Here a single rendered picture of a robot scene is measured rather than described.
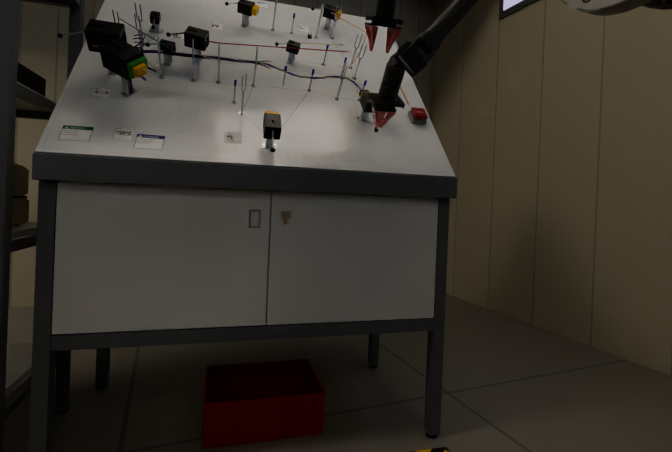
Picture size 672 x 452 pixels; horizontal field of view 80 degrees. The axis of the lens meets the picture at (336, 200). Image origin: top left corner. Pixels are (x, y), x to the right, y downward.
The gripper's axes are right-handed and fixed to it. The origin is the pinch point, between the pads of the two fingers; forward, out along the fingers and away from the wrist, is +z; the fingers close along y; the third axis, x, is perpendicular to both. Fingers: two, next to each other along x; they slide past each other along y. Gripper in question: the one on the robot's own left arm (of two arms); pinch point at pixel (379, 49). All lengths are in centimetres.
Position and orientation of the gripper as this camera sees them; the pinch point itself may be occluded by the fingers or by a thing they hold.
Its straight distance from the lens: 135.0
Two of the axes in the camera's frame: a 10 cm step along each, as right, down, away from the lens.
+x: 2.8, 4.3, -8.6
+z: -1.3, 9.0, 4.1
